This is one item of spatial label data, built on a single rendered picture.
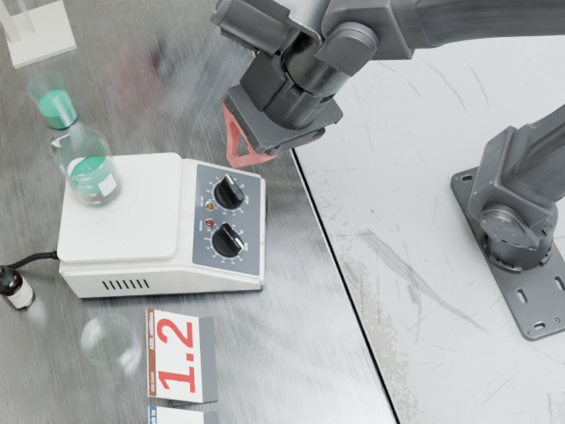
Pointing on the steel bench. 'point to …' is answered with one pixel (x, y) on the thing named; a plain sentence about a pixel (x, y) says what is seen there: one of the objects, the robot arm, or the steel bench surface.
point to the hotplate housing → (134, 270)
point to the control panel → (250, 220)
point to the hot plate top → (128, 215)
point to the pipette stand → (50, 12)
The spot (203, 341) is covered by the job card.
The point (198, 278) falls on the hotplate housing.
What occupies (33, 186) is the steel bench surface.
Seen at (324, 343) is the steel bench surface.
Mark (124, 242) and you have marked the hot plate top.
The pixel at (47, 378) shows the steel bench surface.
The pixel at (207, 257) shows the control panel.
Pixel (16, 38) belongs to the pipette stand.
